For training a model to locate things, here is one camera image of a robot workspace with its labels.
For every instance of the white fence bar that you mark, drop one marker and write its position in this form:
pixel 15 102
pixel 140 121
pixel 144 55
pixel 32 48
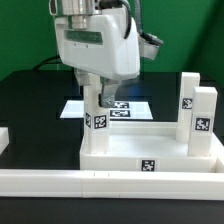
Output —
pixel 111 184
pixel 4 139

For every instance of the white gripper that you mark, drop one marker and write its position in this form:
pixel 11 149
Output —
pixel 100 49

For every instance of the white desk top tray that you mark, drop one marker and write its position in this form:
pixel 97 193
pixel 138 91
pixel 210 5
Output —
pixel 148 146

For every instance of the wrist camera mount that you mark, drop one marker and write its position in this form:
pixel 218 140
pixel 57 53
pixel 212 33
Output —
pixel 149 45

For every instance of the white left fence bar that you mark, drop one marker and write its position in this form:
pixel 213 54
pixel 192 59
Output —
pixel 4 139

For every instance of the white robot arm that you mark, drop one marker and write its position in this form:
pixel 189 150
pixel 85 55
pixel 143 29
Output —
pixel 77 11

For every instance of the fiducial marker sheet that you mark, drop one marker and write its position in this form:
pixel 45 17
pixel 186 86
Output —
pixel 128 110

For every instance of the white front fence bar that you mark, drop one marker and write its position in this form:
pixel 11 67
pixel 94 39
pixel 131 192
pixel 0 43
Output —
pixel 111 184

